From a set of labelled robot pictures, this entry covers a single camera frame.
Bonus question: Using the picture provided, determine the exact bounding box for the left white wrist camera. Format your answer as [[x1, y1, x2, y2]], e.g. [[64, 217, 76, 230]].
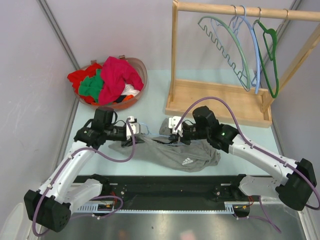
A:
[[125, 116, 141, 140]]

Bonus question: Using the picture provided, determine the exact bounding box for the light blue plastic hanger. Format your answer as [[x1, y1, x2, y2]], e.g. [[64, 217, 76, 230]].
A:
[[228, 5, 261, 94]]

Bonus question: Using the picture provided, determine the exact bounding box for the dark green velvet hanger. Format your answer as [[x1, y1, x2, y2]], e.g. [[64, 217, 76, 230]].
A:
[[252, 6, 280, 99]]

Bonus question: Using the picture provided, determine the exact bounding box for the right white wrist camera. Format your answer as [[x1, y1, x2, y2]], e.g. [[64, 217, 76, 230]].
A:
[[168, 116, 183, 137]]

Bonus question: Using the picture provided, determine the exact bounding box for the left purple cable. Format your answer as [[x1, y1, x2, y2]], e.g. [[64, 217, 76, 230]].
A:
[[32, 118, 137, 237]]

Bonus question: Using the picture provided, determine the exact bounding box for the light blue slotted cable duct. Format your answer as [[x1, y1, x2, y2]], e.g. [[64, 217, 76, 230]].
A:
[[75, 201, 235, 214]]

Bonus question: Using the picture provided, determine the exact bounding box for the light green plastic hanger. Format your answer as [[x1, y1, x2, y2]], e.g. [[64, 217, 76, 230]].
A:
[[197, 15, 252, 91]]

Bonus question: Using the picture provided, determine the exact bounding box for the red garment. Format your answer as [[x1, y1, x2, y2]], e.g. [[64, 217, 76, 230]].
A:
[[67, 62, 102, 105]]

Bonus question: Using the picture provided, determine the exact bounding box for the transparent pink laundry basket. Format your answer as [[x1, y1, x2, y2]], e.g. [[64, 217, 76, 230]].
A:
[[75, 55, 148, 110]]

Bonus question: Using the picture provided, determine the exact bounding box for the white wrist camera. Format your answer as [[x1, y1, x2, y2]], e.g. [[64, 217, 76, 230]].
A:
[[125, 116, 141, 140], [168, 116, 183, 137]]

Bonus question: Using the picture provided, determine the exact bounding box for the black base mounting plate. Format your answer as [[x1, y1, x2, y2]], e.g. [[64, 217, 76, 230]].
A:
[[74, 174, 262, 218]]

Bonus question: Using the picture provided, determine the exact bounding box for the white garment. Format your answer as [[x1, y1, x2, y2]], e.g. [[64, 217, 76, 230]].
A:
[[121, 84, 140, 97]]

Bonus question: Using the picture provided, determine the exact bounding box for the green garment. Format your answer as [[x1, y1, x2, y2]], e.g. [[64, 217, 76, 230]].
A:
[[78, 68, 104, 103]]

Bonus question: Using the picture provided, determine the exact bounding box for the magenta garment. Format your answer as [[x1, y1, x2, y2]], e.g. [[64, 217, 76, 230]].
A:
[[98, 56, 144, 105]]

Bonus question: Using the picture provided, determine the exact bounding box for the wooden clothes rack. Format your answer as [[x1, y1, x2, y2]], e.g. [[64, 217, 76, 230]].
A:
[[165, 0, 320, 128]]

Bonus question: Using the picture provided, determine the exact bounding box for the blue wavy hanger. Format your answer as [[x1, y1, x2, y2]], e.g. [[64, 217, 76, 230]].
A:
[[198, 4, 248, 87]]

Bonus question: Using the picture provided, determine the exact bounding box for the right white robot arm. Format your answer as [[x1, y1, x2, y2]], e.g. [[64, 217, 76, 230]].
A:
[[168, 106, 317, 211]]

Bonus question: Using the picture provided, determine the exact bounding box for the light blue wire hanger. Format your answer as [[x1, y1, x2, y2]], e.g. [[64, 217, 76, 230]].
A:
[[140, 118, 188, 147]]

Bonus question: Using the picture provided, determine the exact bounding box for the aluminium rail frame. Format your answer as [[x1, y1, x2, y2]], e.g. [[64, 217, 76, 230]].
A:
[[44, 197, 320, 240]]

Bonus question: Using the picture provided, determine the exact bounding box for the grey t shirt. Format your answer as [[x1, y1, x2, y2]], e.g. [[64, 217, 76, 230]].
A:
[[107, 117, 222, 173]]

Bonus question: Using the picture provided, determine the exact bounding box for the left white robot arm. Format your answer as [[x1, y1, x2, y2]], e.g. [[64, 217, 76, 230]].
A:
[[23, 107, 141, 237]]

